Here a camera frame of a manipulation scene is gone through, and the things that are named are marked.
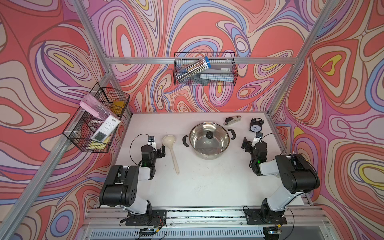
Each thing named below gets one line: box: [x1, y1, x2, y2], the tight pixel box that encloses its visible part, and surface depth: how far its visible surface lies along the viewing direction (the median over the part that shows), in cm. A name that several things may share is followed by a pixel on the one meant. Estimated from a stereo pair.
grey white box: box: [202, 63, 233, 74], surface depth 90 cm
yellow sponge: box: [111, 100, 125, 117], surface depth 82 cm
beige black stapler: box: [223, 115, 242, 126], surface depth 114 cm
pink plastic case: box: [79, 93, 112, 119], surface depth 73 cm
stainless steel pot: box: [182, 122, 236, 160], surface depth 98 cm
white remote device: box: [91, 115, 121, 143], surface depth 70 cm
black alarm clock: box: [249, 117, 264, 133], surface depth 106 cm
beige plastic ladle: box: [162, 134, 180, 175], surface depth 101 cm
